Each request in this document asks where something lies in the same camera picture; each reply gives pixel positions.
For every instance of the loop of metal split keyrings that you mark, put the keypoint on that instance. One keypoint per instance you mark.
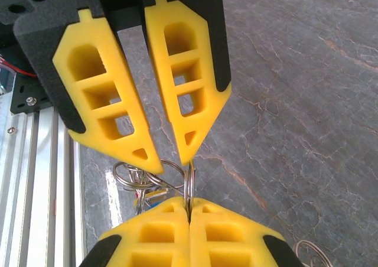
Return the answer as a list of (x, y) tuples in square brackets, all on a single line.
[(189, 184)]

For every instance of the aluminium mounting rail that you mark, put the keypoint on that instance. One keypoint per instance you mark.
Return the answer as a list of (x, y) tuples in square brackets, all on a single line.
[(35, 190)]

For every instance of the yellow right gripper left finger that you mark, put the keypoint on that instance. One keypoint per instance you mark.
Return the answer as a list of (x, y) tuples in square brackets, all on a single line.
[(159, 249)]

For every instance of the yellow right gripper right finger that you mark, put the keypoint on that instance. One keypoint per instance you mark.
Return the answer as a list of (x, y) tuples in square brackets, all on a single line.
[(227, 249)]

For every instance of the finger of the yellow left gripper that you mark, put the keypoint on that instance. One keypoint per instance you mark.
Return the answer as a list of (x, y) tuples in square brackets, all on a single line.
[(203, 107), (88, 132)]

